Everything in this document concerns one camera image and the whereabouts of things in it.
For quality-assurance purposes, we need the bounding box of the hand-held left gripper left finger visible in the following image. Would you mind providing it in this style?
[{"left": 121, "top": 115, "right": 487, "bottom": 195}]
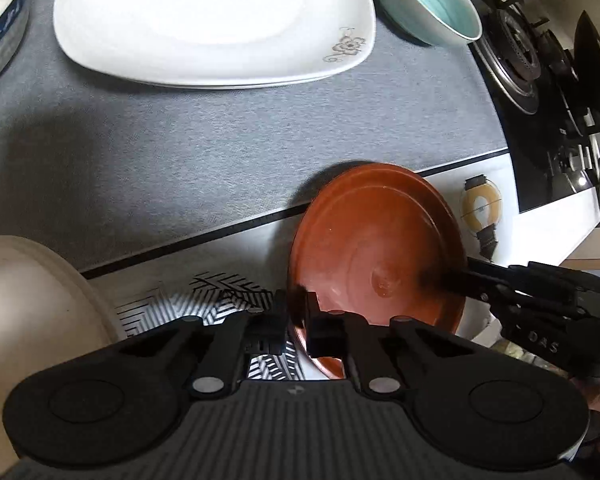
[{"left": 128, "top": 289, "right": 289, "bottom": 397}]

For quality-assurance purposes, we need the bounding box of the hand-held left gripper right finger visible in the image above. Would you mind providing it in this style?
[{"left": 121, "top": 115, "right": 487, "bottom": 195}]
[{"left": 304, "top": 293, "right": 477, "bottom": 395}]

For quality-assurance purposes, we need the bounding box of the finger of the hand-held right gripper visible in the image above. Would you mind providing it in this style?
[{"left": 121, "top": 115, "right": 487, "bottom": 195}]
[
  {"left": 420, "top": 265, "right": 512, "bottom": 307},
  {"left": 466, "top": 256, "right": 537, "bottom": 282}
]

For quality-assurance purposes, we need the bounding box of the brown round plate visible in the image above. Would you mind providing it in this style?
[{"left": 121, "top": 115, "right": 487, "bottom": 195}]
[{"left": 286, "top": 162, "right": 468, "bottom": 380}]

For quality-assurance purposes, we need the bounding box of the black white striped mat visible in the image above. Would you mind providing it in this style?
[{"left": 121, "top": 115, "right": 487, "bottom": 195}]
[{"left": 115, "top": 272, "right": 301, "bottom": 381}]

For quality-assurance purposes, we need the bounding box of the black glass gas stove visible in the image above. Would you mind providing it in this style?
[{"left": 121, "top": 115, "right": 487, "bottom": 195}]
[{"left": 432, "top": 0, "right": 600, "bottom": 213}]

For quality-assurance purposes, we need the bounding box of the grey counter mat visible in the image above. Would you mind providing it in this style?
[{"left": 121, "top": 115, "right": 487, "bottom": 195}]
[{"left": 0, "top": 0, "right": 510, "bottom": 281}]

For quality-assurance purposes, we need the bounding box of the black wok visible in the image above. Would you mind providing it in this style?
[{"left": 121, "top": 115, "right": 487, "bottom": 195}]
[{"left": 572, "top": 10, "right": 600, "bottom": 137}]

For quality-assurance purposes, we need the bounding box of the beige round plate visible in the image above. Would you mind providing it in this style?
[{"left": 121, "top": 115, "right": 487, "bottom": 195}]
[{"left": 0, "top": 235, "right": 126, "bottom": 476}]

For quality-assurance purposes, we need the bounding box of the teal ribbed bowl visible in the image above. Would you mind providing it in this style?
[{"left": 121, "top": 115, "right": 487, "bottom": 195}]
[{"left": 373, "top": 0, "right": 483, "bottom": 47}]

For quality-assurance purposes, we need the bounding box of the white floral square plate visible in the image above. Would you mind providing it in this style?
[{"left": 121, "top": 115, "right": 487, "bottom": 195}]
[{"left": 53, "top": 0, "right": 377, "bottom": 90}]

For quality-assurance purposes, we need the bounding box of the steel stove burner ring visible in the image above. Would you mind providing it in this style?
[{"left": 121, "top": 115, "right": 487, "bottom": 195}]
[{"left": 472, "top": 7, "right": 543, "bottom": 116}]

